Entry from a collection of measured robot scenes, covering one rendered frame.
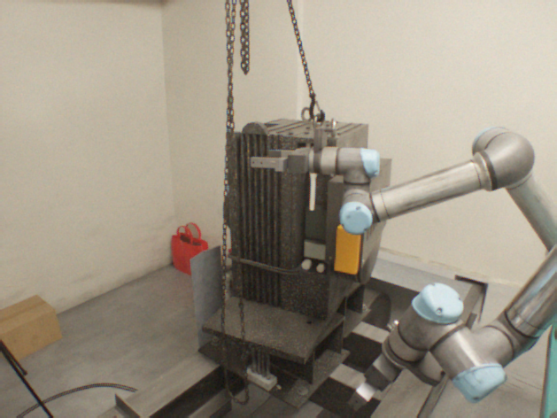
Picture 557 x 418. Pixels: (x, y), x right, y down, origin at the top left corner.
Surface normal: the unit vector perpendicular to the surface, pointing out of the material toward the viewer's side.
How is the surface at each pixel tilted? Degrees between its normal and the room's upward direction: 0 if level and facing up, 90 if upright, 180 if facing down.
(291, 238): 90
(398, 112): 90
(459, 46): 90
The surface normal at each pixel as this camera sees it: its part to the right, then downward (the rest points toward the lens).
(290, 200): -0.43, 0.30
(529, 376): -0.61, 0.26
